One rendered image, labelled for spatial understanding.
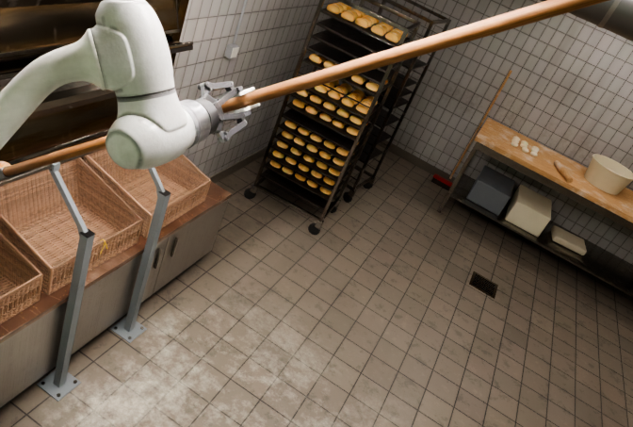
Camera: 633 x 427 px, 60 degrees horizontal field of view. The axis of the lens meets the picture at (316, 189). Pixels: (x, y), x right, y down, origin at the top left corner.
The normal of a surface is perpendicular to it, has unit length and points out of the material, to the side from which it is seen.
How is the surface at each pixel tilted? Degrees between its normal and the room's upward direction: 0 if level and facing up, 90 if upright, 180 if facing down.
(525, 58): 90
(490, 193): 90
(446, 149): 90
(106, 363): 0
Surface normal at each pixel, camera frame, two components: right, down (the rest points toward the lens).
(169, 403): 0.35, -0.80
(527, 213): -0.39, 0.34
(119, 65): 0.24, 0.36
